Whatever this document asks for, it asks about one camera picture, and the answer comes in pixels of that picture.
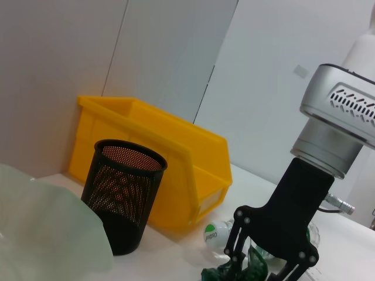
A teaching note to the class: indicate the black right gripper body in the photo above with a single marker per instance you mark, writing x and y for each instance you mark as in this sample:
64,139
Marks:
293,210

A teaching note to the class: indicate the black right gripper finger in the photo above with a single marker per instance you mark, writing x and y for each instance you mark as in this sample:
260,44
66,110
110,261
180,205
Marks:
235,237
293,270

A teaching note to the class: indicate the clear green-label water bottle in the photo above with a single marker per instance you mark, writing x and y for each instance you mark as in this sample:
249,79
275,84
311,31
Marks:
214,234

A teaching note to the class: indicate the green plastic wrapper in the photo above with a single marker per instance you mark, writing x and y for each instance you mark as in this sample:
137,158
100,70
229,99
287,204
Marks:
252,269

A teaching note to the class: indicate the black mesh pen holder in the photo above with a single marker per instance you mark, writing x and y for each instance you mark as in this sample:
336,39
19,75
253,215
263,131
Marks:
123,199

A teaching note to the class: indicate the green glass fruit bowl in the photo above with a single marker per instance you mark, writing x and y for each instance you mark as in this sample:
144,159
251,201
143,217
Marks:
44,228

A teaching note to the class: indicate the yellow plastic bin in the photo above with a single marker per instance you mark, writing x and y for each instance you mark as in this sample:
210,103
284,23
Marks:
175,152

